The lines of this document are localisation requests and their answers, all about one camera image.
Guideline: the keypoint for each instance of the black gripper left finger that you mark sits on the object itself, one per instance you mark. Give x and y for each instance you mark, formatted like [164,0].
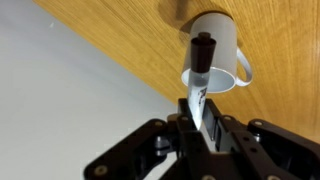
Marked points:
[186,146]

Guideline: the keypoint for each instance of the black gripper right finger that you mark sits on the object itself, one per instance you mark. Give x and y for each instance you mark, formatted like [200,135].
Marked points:
[246,143]

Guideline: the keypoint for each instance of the white marker with dark cap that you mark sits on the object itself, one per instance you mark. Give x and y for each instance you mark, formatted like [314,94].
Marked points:
[201,56]

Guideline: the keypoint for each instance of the white ceramic mug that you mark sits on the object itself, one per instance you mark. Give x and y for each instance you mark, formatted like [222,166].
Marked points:
[223,36]

